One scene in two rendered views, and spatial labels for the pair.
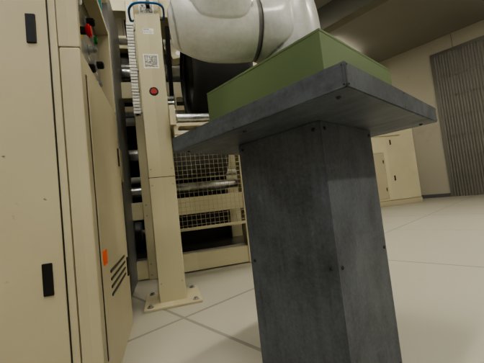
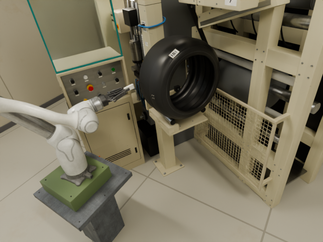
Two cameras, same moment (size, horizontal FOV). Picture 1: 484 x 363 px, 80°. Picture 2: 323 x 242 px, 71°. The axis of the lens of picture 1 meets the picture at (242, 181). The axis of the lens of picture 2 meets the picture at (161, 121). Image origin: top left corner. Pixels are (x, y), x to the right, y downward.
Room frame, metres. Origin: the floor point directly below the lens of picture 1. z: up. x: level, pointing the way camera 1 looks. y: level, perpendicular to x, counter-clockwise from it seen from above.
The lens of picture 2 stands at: (1.19, -1.38, 1.90)
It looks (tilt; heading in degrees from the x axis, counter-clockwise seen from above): 35 degrees down; 81
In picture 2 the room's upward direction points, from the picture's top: 7 degrees counter-clockwise
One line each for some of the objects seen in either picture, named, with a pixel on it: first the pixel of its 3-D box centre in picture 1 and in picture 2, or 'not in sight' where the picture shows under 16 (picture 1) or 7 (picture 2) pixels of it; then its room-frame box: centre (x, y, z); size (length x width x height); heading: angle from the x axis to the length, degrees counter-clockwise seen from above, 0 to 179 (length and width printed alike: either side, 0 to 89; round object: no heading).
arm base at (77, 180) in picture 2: not in sight; (79, 171); (0.77, -0.19, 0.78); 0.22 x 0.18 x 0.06; 138
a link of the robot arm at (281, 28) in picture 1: (285, 26); (70, 154); (0.76, -0.16, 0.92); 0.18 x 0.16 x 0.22; 104
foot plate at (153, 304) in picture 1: (173, 296); (168, 163); (1.49, 0.41, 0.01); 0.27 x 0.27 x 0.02; 15
